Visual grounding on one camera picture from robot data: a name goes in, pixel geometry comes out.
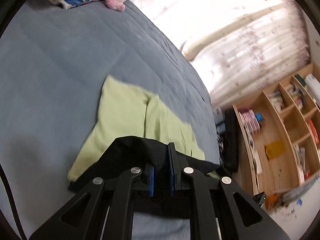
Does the grey-blue bed blanket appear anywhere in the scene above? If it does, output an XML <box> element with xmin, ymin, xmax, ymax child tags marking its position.
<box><xmin>1</xmin><ymin>0</ymin><xmax>219</xmax><ymax>236</ymax></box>

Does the green and black hoodie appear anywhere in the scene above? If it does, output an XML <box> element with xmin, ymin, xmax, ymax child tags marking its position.
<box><xmin>68</xmin><ymin>75</ymin><xmax>208</xmax><ymax>190</ymax></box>

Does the wooden bookshelf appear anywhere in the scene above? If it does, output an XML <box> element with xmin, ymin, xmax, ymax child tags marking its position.
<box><xmin>232</xmin><ymin>63</ymin><xmax>319</xmax><ymax>196</ymax></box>

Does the sheer white curtain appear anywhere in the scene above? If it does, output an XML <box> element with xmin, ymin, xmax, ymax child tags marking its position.
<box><xmin>131</xmin><ymin>0</ymin><xmax>310</xmax><ymax>107</ymax></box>

